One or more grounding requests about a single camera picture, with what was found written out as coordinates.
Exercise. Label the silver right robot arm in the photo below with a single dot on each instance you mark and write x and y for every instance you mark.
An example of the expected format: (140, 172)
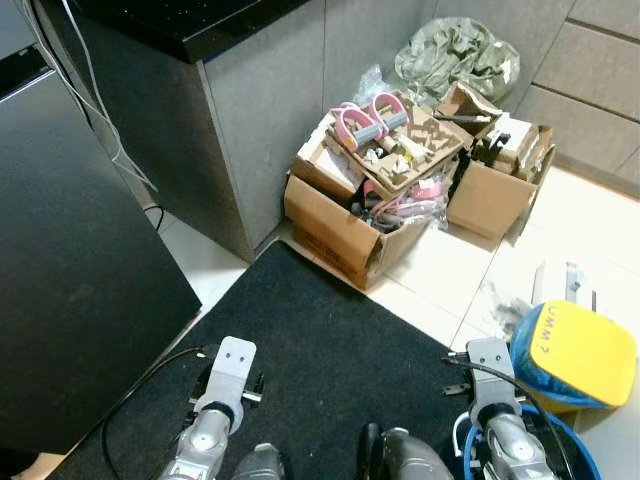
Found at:
(510, 445)

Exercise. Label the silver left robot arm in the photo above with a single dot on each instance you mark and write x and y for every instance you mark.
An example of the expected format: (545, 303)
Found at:
(205, 445)

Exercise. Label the large black floor mat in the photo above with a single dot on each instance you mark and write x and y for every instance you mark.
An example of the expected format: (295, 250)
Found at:
(320, 350)

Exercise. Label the grey robot right leg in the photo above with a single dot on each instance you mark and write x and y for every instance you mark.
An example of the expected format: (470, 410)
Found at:
(410, 460)

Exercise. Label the large cardboard box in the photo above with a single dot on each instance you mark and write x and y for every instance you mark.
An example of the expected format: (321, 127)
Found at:
(330, 235)

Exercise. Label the yellow blue plastic container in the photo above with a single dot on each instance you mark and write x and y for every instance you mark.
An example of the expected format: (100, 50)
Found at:
(585, 350)

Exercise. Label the clear bag of pink parts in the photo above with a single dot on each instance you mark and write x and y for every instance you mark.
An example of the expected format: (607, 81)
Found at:
(415, 200)

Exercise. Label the grey kitchen cabinet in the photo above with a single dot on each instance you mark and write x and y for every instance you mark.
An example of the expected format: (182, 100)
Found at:
(280, 130)

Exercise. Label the clear crumpled plastic bag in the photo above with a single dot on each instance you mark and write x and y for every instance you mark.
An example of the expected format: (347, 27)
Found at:
(515, 312)

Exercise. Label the white plastic floor object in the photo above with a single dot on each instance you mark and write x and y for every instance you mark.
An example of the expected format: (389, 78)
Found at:
(560, 285)

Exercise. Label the pink arched plastic item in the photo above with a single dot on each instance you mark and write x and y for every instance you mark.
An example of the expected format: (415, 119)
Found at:
(385, 98)
(343, 118)

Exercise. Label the small cardboard box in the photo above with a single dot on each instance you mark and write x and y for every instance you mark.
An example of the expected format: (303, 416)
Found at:
(485, 200)

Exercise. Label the black tool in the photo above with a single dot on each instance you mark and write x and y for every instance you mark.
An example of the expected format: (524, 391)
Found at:
(490, 152)

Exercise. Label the open flap cardboard box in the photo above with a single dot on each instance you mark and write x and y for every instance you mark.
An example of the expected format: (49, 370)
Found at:
(462, 105)

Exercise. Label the white carton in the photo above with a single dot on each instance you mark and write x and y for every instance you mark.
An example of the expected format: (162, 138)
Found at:
(515, 135)

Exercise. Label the black countertop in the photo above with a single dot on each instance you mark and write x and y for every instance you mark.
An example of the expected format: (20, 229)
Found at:
(180, 25)

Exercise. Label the green crumpled bag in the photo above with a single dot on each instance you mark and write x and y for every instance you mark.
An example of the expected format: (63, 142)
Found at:
(455, 60)

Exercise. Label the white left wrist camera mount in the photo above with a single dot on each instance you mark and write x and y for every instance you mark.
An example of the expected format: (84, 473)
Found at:
(232, 370)

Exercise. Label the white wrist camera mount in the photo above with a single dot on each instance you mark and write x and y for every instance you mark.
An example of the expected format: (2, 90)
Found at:
(493, 370)
(232, 370)

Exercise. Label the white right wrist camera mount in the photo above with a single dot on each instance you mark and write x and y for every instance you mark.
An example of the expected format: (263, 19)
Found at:
(493, 370)

